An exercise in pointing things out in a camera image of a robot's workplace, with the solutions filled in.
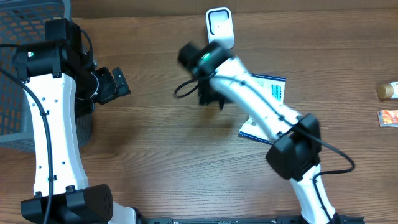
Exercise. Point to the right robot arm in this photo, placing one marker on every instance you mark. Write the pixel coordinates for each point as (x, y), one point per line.
(221, 77)

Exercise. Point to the small orange tissue pack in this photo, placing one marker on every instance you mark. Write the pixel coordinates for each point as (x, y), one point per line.
(388, 118)

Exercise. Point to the white tube gold cap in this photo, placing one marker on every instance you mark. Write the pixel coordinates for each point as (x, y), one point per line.
(387, 91)

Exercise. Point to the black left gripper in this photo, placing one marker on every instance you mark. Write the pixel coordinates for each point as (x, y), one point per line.
(112, 89)

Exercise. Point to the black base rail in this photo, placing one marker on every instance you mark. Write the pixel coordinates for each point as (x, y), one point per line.
(277, 220)

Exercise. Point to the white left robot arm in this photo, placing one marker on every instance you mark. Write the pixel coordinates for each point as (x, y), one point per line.
(62, 84)

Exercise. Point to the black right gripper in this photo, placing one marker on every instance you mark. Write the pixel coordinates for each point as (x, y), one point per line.
(205, 96)

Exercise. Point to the dark grey plastic basket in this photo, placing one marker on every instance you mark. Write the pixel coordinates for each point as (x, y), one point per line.
(40, 36)

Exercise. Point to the white barcode scanner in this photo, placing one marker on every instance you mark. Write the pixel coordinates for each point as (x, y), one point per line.
(219, 24)

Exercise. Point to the yellow wet wipes packet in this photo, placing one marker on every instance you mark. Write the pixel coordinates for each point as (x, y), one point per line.
(274, 85)

